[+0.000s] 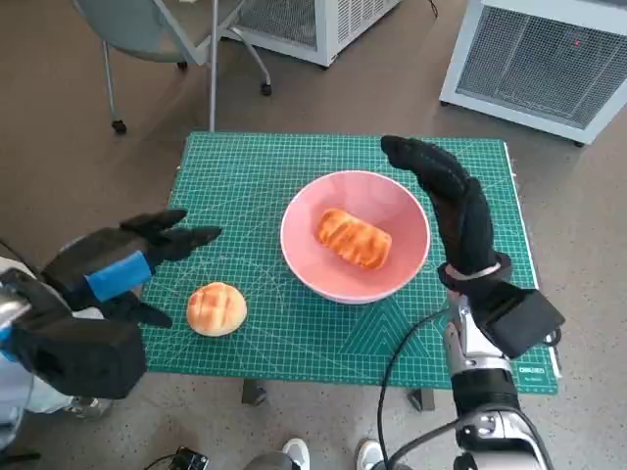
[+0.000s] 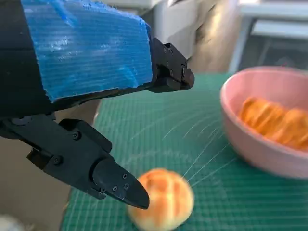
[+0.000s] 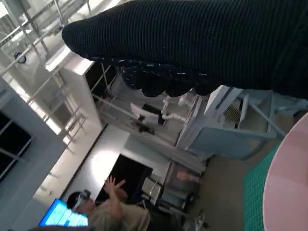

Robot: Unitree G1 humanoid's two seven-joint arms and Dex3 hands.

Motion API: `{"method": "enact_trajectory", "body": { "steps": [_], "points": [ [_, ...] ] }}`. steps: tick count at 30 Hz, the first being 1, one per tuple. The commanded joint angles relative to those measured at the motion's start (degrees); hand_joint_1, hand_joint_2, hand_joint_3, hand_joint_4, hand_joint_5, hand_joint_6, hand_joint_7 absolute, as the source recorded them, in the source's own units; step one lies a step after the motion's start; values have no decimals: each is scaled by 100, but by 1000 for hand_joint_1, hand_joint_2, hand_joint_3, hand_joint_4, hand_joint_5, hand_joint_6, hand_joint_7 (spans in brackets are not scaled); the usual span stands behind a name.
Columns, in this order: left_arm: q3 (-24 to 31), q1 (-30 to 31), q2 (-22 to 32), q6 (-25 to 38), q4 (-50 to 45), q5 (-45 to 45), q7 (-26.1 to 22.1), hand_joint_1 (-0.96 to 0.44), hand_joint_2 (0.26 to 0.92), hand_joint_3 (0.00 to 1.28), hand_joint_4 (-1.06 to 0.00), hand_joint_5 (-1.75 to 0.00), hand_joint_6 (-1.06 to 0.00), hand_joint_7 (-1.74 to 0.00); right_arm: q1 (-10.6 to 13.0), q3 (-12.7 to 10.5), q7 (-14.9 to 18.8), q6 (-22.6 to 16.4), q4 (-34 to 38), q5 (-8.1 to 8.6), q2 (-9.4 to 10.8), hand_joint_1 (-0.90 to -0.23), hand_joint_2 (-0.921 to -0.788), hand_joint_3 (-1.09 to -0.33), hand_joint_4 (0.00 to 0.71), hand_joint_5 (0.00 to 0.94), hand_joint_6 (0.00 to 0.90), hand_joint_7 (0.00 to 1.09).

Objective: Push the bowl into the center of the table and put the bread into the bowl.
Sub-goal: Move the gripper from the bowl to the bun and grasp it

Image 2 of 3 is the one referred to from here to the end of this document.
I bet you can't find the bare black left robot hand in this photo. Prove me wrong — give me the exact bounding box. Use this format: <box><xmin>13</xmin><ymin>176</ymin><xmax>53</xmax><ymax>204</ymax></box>
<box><xmin>0</xmin><ymin>0</ymin><xmax>195</xmax><ymax>210</ymax></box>

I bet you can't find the round toy bread bun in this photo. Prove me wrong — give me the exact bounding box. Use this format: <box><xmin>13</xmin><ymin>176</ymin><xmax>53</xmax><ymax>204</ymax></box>
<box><xmin>127</xmin><ymin>168</ymin><xmax>195</xmax><ymax>229</ymax></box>

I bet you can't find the pink bowl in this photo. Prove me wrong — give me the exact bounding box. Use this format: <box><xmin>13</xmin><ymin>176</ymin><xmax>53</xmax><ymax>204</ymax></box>
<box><xmin>220</xmin><ymin>66</ymin><xmax>308</xmax><ymax>179</ymax></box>

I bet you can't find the long toy bread loaf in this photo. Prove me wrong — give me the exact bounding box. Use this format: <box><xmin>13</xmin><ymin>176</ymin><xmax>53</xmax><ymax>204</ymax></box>
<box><xmin>238</xmin><ymin>97</ymin><xmax>308</xmax><ymax>152</ymax></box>

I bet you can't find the green cutting mat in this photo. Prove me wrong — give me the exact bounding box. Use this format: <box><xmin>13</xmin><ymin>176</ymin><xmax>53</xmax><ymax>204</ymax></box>
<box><xmin>59</xmin><ymin>72</ymin><xmax>308</xmax><ymax>231</ymax></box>

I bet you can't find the large white mesh cabinet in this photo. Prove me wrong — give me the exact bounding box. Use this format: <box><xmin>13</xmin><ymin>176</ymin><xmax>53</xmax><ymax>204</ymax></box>
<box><xmin>228</xmin><ymin>4</ymin><xmax>308</xmax><ymax>73</ymax></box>

